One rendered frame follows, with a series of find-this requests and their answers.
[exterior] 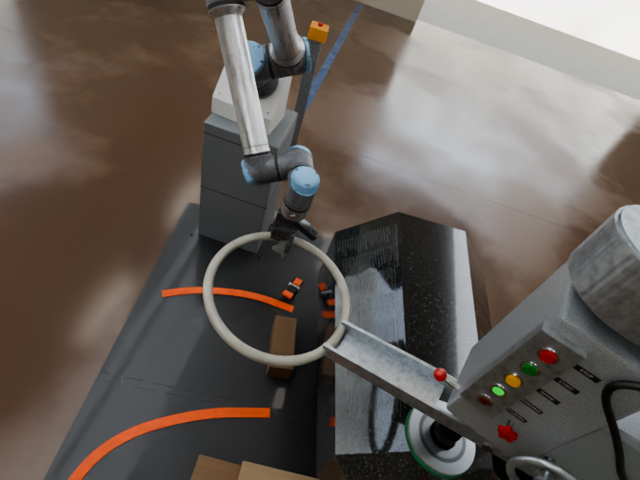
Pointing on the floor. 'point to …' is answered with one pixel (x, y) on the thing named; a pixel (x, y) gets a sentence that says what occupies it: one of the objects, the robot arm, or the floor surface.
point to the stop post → (309, 74)
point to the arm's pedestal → (248, 204)
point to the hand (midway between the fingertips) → (285, 250)
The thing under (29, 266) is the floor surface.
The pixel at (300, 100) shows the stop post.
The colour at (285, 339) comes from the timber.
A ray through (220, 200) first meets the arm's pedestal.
